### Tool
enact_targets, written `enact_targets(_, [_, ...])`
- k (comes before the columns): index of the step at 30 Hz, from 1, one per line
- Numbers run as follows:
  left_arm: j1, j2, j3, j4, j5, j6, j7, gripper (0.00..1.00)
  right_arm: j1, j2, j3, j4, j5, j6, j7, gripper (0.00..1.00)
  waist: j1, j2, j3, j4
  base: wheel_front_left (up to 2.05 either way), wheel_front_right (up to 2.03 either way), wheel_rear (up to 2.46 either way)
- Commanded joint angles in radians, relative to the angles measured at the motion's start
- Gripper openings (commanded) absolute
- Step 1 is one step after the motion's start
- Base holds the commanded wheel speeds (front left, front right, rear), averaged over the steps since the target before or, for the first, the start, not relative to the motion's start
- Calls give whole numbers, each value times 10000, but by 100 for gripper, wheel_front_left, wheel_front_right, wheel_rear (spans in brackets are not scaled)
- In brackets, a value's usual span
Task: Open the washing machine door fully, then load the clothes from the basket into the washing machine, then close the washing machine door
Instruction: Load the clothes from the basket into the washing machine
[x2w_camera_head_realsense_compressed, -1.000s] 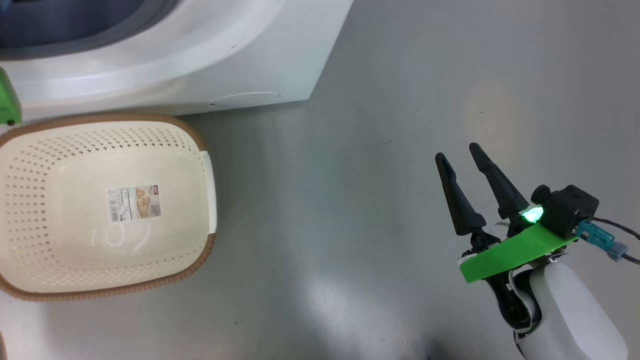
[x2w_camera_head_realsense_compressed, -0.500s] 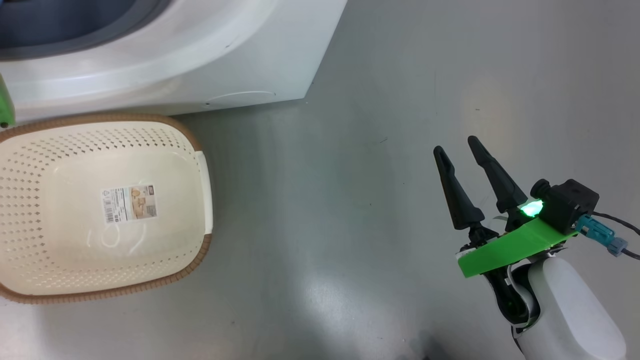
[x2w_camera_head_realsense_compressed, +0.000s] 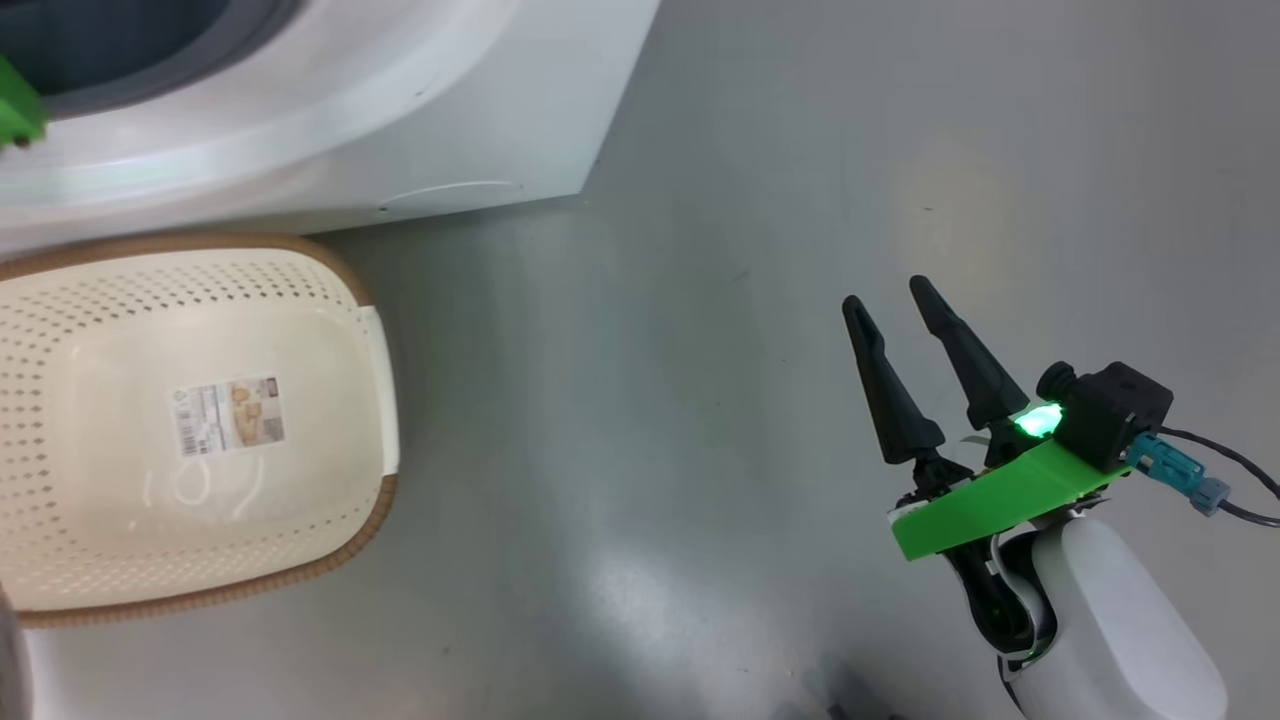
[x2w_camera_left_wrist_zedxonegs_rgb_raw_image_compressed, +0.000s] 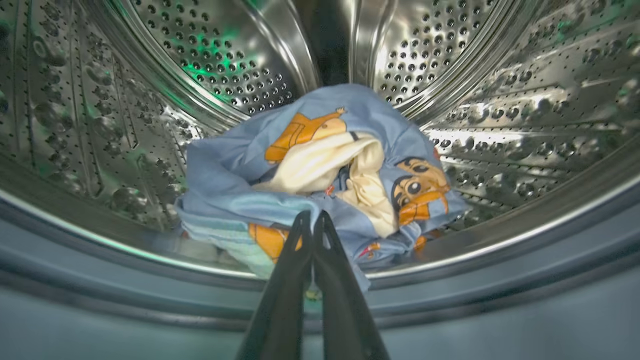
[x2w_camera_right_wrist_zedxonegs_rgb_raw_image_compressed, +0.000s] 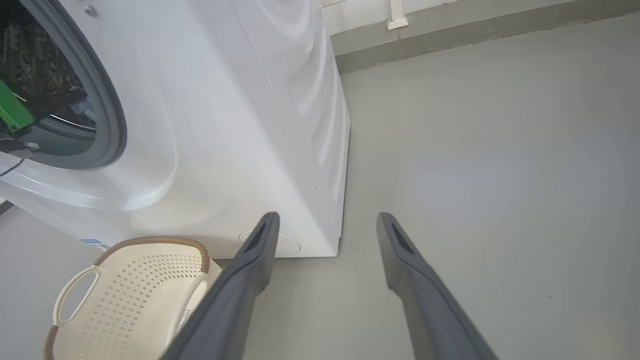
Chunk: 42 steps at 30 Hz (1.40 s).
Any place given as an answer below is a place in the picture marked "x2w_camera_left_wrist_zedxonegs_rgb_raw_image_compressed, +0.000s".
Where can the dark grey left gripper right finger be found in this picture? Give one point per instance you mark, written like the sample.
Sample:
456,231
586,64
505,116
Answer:
345,310

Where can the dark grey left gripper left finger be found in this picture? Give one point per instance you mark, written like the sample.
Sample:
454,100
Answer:
280,310

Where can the stainless steel washing machine drum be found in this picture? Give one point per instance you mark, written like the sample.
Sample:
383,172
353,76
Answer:
500,100

